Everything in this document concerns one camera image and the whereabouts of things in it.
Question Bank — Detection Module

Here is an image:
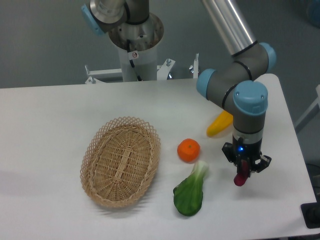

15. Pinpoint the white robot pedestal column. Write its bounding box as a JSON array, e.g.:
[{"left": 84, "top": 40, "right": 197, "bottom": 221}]
[{"left": 117, "top": 46, "right": 158, "bottom": 82}]

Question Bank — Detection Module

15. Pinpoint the green bok choy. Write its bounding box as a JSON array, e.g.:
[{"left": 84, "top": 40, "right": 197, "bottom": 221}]
[{"left": 173, "top": 160, "right": 209, "bottom": 217}]

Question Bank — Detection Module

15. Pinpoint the oval wicker basket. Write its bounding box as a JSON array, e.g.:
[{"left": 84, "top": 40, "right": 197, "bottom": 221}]
[{"left": 80, "top": 116, "right": 161, "bottom": 208}]

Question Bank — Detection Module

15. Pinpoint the orange tangerine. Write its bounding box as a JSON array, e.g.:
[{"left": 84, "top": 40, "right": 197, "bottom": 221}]
[{"left": 177, "top": 138, "right": 201, "bottom": 163}]

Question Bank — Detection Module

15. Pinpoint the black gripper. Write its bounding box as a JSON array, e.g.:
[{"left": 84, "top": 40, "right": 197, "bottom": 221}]
[{"left": 222, "top": 135, "right": 272, "bottom": 173}]

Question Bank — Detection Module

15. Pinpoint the purple sweet potato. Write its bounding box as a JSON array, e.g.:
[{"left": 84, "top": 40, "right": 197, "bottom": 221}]
[{"left": 233, "top": 161, "right": 250, "bottom": 187}]

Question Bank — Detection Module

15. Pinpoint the white frame at right edge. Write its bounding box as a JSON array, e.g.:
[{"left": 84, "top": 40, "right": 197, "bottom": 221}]
[{"left": 294, "top": 85, "right": 320, "bottom": 133}]

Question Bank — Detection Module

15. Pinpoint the black cable on pedestal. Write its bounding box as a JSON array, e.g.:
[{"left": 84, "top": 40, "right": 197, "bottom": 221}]
[{"left": 125, "top": 39, "right": 143, "bottom": 82}]

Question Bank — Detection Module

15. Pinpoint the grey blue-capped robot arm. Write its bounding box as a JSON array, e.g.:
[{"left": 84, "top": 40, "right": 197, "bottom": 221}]
[{"left": 81, "top": 0, "right": 277, "bottom": 178}]

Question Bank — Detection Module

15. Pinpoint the black device at table edge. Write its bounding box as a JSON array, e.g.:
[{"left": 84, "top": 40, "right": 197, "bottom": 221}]
[{"left": 300, "top": 202, "right": 320, "bottom": 229}]

